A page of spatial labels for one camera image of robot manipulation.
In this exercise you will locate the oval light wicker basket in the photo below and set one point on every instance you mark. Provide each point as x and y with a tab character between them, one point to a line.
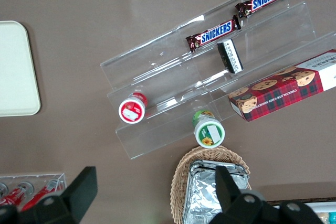
181	171

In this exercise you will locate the clear acrylic tiered stand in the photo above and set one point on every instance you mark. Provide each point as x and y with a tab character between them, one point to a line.
162	77

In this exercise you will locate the green lidded yogurt cup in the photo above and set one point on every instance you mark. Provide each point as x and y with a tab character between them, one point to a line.
208	130

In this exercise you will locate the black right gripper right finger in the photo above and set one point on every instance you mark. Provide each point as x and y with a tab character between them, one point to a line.
246	208

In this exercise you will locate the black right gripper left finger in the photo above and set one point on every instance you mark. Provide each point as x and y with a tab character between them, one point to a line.
71	200

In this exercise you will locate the red lidded yogurt cup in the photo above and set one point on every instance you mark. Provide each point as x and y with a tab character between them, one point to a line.
132	110

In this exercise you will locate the small black snack packet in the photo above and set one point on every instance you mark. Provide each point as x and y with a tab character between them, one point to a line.
229	56

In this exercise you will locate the red cola bottle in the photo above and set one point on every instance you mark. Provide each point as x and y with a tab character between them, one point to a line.
42	193
15	195

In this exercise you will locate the red tartan cookie box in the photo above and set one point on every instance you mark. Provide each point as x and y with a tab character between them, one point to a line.
283	87

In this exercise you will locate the aluminium foil container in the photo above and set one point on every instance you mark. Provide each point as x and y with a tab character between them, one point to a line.
202	192

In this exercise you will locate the clear acrylic bottle rack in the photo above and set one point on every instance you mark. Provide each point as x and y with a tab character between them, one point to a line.
34	177

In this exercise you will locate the white rectangular tray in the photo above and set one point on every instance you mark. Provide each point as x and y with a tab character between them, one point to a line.
15	72

